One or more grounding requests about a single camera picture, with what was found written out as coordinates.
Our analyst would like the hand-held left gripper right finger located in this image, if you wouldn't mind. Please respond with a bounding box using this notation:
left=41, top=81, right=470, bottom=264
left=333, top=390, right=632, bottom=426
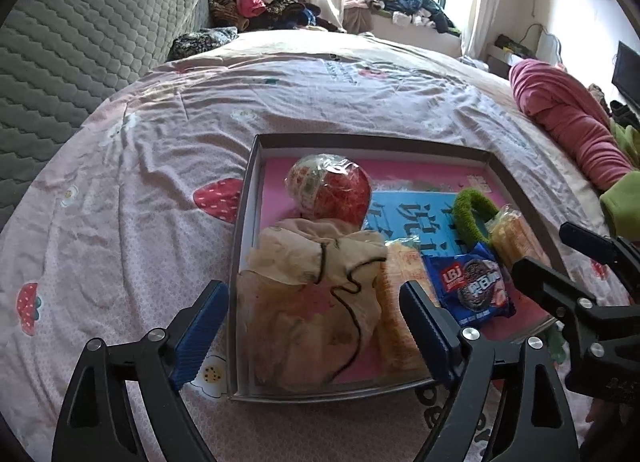
left=398, top=279, right=583, bottom=462

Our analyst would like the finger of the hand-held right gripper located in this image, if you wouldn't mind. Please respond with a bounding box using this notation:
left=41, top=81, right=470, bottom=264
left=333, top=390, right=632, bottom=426
left=558, top=221, right=640, bottom=293
left=511, top=256, right=609, bottom=329

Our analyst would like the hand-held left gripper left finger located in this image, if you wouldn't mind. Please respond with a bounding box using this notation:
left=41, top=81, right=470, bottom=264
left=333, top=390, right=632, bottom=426
left=51, top=279, right=231, bottom=462

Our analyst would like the bread packet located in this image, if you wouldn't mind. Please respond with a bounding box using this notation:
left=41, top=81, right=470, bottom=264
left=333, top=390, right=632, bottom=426
left=375, top=239, right=431, bottom=378
left=487, top=206, right=546, bottom=273

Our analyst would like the blue cookie packet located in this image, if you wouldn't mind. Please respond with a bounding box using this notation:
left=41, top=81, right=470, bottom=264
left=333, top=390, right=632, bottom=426
left=422, top=241, right=517, bottom=329

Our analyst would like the beige drawstring cloth pouch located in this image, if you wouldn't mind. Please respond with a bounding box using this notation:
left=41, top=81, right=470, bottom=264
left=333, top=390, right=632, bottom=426
left=236, top=217, right=388, bottom=390

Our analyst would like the shallow grey cardboard box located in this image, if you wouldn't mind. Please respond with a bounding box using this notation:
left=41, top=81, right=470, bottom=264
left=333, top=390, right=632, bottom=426
left=227, top=132, right=568, bottom=403

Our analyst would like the person's right hand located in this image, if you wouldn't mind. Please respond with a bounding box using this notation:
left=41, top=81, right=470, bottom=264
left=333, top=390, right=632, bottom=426
left=584, top=398, right=622, bottom=444

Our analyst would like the green cloth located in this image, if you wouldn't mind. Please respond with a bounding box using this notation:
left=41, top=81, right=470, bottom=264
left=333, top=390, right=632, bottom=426
left=599, top=122, right=640, bottom=238

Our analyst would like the pink blanket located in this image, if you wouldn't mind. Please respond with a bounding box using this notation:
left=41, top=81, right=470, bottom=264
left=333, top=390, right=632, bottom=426
left=509, top=58, right=636, bottom=193

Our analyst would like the pile of dark clothes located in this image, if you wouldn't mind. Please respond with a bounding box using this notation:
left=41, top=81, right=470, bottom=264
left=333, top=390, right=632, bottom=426
left=587, top=83, right=640, bottom=130

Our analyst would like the red wrapped ball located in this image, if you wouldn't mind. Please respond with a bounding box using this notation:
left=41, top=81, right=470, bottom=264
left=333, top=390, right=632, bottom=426
left=285, top=153, right=373, bottom=233

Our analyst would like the black television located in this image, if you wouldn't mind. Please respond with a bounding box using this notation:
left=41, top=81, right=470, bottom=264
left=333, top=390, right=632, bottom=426
left=611, top=40, right=640, bottom=110

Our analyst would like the pink strawberry printed sheet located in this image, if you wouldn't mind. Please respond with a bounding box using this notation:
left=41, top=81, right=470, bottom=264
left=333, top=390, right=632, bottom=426
left=0, top=59, right=640, bottom=462

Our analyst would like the white standing fan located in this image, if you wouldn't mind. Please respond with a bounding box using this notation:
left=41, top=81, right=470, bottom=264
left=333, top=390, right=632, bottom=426
left=537, top=29, right=561, bottom=63

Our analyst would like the cluttered white desk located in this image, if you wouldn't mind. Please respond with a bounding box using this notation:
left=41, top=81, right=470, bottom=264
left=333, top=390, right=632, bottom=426
left=487, top=32, right=566, bottom=73

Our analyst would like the beige bed sheet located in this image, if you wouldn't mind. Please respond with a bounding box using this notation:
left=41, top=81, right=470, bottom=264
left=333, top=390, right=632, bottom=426
left=220, top=31, right=601, bottom=193

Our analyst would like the cream curtain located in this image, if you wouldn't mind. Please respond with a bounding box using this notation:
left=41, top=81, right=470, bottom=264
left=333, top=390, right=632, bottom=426
left=460, top=0, right=506, bottom=60

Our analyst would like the dark patterned cloth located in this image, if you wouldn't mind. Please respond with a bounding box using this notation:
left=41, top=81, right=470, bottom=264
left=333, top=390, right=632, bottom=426
left=167, top=26, right=240, bottom=62

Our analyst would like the grey quilted headboard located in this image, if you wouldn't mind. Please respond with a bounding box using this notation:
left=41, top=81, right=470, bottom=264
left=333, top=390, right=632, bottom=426
left=0, top=0, right=211, bottom=233

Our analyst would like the green fuzzy ring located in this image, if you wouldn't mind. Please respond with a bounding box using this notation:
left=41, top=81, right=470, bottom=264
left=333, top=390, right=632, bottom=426
left=452, top=188, right=501, bottom=247

